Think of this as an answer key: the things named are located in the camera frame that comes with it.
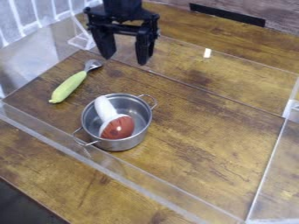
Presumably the red and white plush mushroom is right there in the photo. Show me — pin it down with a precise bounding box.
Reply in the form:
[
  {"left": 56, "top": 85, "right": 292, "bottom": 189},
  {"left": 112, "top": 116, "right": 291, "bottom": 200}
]
[{"left": 93, "top": 95, "right": 134, "bottom": 140}]

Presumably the black strip on table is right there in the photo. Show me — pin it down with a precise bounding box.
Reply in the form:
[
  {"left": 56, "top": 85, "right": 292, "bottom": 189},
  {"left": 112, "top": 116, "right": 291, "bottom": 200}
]
[{"left": 189, "top": 3, "right": 267, "bottom": 27}]

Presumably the yellow handled metal tool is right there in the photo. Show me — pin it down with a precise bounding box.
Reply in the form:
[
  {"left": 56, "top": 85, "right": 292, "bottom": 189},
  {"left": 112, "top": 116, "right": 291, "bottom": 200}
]
[{"left": 49, "top": 59, "right": 102, "bottom": 104}]

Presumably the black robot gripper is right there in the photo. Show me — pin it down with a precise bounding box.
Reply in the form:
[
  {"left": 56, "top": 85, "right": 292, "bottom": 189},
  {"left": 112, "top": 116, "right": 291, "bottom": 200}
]
[{"left": 84, "top": 0, "right": 160, "bottom": 66}]

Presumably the clear acrylic triangle bracket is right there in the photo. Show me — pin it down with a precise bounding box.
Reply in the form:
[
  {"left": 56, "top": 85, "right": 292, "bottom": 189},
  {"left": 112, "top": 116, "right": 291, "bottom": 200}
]
[{"left": 68, "top": 17, "right": 96, "bottom": 50}]

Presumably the silver metal pot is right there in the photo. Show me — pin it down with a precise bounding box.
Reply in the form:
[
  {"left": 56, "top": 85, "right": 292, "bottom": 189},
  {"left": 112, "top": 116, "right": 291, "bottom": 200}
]
[{"left": 73, "top": 94, "right": 157, "bottom": 151}]

